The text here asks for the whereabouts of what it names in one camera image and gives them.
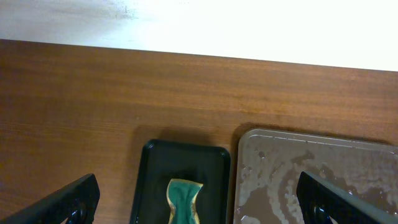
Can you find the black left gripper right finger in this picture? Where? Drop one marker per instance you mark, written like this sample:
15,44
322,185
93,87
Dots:
322,202

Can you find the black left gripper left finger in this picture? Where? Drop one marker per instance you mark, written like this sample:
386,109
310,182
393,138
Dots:
73,203

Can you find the dark brown serving tray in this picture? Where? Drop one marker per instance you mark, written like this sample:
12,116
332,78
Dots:
270,163

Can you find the green and yellow sponge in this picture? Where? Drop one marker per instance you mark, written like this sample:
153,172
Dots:
181,197

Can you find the black small tray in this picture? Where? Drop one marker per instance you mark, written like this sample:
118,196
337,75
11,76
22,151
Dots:
162,161

